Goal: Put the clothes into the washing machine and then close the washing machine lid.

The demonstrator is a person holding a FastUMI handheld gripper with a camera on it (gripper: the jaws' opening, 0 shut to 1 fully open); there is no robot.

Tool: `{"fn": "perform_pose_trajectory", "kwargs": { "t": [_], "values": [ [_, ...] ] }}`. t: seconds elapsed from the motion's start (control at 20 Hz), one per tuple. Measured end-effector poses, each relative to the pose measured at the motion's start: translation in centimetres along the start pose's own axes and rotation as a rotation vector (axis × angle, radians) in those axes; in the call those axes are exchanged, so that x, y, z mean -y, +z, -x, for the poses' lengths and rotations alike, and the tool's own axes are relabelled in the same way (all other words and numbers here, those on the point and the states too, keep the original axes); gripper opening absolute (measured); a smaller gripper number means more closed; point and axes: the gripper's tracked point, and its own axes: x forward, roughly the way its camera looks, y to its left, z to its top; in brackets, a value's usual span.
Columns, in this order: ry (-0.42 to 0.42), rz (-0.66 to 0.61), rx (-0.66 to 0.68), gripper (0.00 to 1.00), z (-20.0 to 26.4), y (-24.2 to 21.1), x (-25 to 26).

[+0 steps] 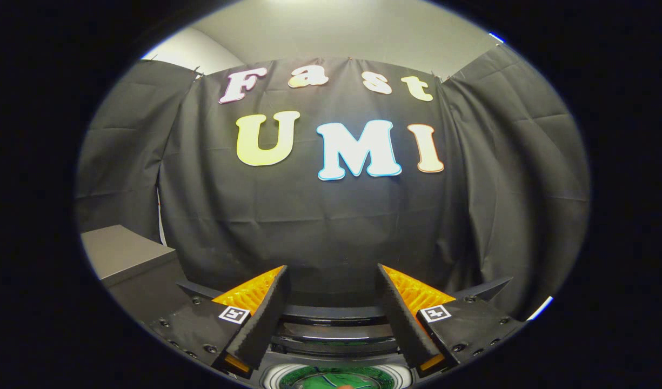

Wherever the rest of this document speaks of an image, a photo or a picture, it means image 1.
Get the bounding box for black backdrop cloth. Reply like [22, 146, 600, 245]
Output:
[74, 46, 591, 322]

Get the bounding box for green polo shirt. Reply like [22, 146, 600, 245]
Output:
[287, 367, 385, 389]

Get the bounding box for dark grey washing machine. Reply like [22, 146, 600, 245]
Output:
[258, 354, 418, 389]

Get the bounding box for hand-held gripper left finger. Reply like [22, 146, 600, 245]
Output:
[149, 265, 290, 374]

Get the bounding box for grey cabinet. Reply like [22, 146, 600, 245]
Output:
[81, 224, 193, 327]

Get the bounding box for dark washing machine lid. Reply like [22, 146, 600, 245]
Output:
[177, 276, 514, 369]

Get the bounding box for white side table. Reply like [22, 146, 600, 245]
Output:
[527, 296, 554, 321]

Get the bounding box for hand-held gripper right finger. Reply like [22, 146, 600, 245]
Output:
[375, 263, 527, 374]

